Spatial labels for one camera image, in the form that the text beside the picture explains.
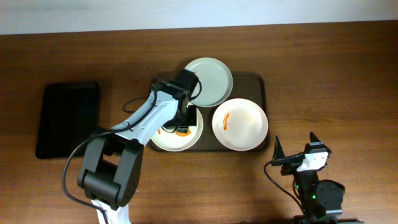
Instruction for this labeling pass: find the orange green scrub sponge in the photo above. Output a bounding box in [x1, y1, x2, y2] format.
[175, 128, 192, 137]

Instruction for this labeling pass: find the white plate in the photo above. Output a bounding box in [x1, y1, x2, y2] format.
[211, 98, 269, 151]
[151, 109, 204, 152]

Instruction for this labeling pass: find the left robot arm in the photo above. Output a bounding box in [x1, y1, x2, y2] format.
[77, 69, 201, 223]

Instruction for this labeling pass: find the dark brown serving tray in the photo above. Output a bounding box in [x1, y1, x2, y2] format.
[146, 71, 271, 153]

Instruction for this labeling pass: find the pale green plate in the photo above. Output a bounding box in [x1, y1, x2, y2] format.
[185, 57, 233, 108]

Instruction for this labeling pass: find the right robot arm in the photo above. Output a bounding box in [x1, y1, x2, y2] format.
[264, 132, 360, 224]

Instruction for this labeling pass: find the black rectangular tray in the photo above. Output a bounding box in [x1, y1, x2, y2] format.
[35, 82, 100, 159]

